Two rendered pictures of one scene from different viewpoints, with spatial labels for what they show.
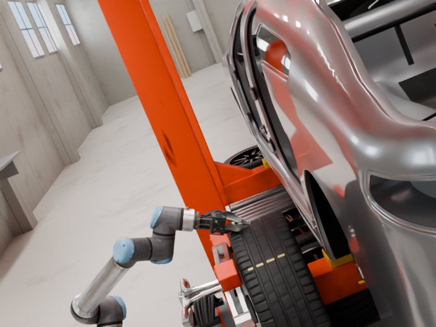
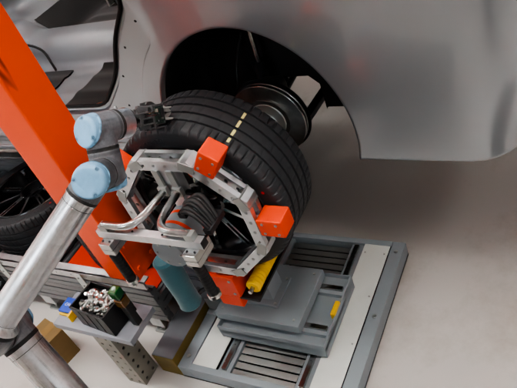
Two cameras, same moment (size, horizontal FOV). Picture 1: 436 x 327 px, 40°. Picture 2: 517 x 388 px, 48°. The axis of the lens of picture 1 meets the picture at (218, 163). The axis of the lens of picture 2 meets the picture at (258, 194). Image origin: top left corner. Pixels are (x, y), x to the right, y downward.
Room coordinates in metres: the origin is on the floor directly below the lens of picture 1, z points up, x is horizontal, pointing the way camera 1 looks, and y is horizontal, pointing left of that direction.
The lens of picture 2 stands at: (1.01, 1.23, 2.06)
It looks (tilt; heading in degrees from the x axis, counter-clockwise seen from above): 38 degrees down; 309
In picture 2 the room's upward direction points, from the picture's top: 23 degrees counter-clockwise
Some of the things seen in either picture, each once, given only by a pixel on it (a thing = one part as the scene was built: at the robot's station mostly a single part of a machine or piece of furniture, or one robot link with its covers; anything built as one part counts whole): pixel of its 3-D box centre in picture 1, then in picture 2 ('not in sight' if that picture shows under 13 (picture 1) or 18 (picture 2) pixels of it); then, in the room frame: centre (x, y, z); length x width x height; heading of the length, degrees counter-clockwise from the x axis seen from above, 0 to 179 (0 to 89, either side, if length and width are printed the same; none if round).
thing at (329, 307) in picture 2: not in sight; (285, 306); (2.14, -0.05, 0.13); 0.50 x 0.36 x 0.10; 179
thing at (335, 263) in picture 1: (339, 253); not in sight; (2.65, -0.38, 0.71); 0.14 x 0.14 x 0.05; 89
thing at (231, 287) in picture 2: not in sight; (235, 275); (2.20, 0.08, 0.48); 0.16 x 0.12 x 0.17; 89
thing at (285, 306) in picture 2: not in sight; (261, 275); (2.19, -0.05, 0.32); 0.40 x 0.30 x 0.28; 179
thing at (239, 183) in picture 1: (252, 170); not in sight; (4.58, -0.23, 0.69); 0.52 x 0.17 x 0.35; 89
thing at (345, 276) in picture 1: (307, 268); not in sight; (2.65, -0.21, 0.69); 0.52 x 0.17 x 0.35; 89
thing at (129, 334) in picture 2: not in sight; (103, 317); (2.73, 0.34, 0.44); 0.43 x 0.17 x 0.03; 179
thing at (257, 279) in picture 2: not in sight; (265, 262); (2.08, 0.02, 0.51); 0.29 x 0.06 x 0.06; 89
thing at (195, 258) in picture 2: not in sight; (198, 250); (2.03, 0.33, 0.93); 0.09 x 0.05 x 0.05; 89
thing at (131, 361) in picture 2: not in sight; (122, 346); (2.76, 0.34, 0.21); 0.10 x 0.10 x 0.42; 89
